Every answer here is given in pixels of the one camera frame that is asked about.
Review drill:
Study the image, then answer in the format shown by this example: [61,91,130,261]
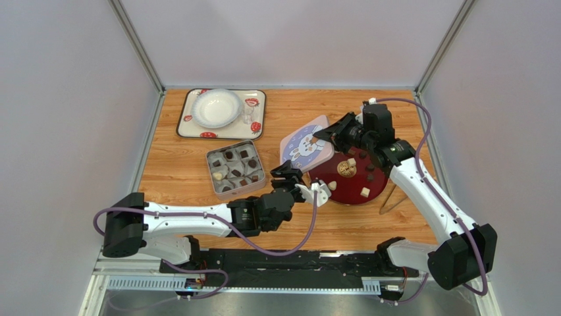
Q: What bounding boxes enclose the silver tin lid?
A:
[279,115,334,173]

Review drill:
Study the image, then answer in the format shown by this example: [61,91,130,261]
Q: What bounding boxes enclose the dark teardrop chocolate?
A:
[248,159,257,169]

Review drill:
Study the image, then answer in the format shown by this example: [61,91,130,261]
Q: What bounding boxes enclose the square chocolate tin box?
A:
[205,140,266,201]

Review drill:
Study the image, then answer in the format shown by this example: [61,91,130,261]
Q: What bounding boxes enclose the red round plate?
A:
[308,147,388,205]

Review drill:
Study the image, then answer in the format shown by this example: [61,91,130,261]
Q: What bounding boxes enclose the white chocolate piece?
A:
[212,172,223,181]

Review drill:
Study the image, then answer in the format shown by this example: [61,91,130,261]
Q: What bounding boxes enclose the metal tongs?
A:
[379,182,408,215]

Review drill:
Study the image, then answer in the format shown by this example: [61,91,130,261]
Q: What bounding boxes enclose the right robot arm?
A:
[314,101,498,296]

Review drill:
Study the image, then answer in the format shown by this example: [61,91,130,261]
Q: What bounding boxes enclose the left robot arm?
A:
[94,161,318,265]

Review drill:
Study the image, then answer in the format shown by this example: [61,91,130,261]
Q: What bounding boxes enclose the white heart chocolate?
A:
[328,181,337,191]

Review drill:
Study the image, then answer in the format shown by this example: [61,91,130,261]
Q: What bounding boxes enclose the white cube chocolate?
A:
[360,188,370,198]

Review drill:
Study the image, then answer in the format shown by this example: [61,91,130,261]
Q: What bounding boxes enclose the small clear glass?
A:
[240,107,254,124]

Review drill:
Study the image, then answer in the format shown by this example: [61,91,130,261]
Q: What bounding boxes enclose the white ceramic bowl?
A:
[191,89,242,129]

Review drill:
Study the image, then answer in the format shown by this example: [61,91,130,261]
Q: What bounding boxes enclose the strawberry pattern square tray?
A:
[176,89,266,140]

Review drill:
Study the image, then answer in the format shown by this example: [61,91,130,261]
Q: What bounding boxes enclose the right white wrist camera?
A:
[356,97,378,126]

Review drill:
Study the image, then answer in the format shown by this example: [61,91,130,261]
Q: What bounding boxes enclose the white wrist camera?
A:
[356,97,378,126]
[296,180,332,207]

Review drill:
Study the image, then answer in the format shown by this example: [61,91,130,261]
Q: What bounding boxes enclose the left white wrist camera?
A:
[296,180,332,207]

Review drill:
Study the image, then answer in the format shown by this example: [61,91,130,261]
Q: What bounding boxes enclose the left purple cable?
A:
[92,189,319,301]

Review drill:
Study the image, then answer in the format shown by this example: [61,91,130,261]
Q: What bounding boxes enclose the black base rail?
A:
[159,249,420,300]

